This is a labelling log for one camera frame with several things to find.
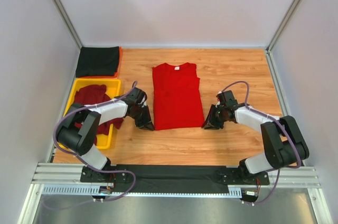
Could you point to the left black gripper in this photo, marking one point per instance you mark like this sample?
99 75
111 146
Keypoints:
141 114

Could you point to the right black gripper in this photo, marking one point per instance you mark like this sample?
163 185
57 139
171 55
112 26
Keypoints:
215 115

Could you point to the bright red t shirt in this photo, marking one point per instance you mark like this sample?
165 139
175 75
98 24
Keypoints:
177 101

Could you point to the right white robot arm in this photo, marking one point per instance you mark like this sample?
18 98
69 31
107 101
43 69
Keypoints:
283 141

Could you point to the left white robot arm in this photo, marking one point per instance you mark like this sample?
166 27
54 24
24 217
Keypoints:
75 133

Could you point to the black cloth strip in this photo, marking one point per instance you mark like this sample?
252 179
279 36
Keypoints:
177 178

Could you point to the dark red t shirt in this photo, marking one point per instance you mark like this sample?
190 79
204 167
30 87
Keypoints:
93 94

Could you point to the yellow plastic bin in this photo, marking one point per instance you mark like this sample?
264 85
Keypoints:
102 141

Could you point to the folded black t shirt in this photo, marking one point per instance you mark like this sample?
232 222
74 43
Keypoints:
97 61

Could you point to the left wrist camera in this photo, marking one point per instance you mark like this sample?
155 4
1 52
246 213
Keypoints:
138 96

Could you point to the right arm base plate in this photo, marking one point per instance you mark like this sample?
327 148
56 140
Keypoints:
240 176

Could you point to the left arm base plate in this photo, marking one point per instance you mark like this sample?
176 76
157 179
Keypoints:
90 176

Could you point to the slotted grey cable duct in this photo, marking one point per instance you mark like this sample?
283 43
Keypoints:
96 190

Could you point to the aluminium front rail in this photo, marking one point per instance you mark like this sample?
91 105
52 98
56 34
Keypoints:
66 173

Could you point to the right aluminium corner post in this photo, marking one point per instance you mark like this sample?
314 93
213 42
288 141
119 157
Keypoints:
283 24

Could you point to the aluminium corner post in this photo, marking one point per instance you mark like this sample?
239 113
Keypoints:
283 24
65 17

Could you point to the left aluminium corner post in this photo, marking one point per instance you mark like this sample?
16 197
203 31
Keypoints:
65 17

